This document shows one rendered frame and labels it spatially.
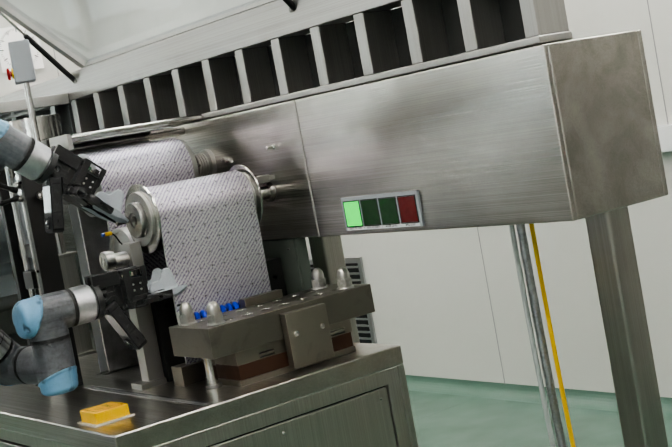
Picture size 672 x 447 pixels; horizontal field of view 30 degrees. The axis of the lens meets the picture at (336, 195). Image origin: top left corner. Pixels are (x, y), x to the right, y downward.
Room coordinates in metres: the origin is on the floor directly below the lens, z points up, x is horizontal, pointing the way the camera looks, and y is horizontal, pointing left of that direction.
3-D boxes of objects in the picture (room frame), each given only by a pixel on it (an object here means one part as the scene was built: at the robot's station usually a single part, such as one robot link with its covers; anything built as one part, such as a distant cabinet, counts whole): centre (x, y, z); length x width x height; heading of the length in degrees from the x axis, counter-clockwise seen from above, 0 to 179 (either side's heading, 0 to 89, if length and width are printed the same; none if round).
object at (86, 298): (2.46, 0.53, 1.11); 0.08 x 0.05 x 0.08; 36
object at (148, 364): (2.62, 0.46, 1.05); 0.06 x 0.05 x 0.31; 126
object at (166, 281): (2.55, 0.37, 1.12); 0.09 x 0.03 x 0.06; 124
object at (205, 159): (2.99, 0.32, 1.33); 0.07 x 0.07 x 0.07; 36
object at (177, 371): (2.64, 0.27, 0.92); 0.28 x 0.04 x 0.04; 126
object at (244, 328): (2.57, 0.17, 1.00); 0.40 x 0.16 x 0.06; 126
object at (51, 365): (2.42, 0.61, 1.01); 0.11 x 0.08 x 0.11; 53
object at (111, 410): (2.35, 0.50, 0.91); 0.07 x 0.07 x 0.02; 36
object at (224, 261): (2.64, 0.27, 1.12); 0.23 x 0.01 x 0.18; 126
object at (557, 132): (3.41, 0.42, 1.29); 3.10 x 0.28 x 0.30; 36
